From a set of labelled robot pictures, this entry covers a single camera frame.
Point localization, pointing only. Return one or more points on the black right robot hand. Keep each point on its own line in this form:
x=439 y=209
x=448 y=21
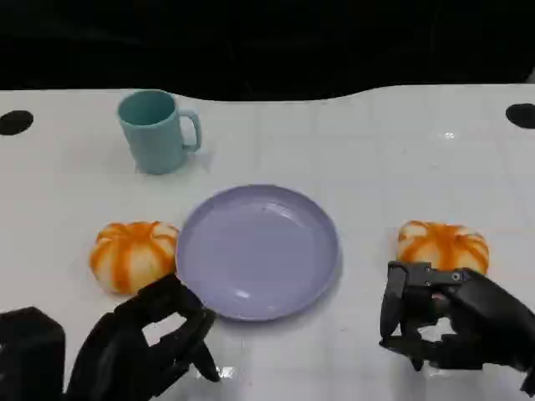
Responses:
x=489 y=317

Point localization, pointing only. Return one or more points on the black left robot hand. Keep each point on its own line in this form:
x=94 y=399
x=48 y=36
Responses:
x=121 y=334

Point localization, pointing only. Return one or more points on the orange and white bread roll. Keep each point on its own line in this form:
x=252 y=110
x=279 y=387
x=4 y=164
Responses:
x=129 y=257
x=443 y=244

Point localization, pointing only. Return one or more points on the lilac plate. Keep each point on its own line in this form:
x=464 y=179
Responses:
x=259 y=255

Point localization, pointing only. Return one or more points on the pale green mug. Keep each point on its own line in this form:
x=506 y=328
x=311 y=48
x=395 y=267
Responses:
x=156 y=144

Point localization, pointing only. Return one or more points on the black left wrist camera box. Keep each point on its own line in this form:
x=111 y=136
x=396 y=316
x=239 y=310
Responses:
x=29 y=355

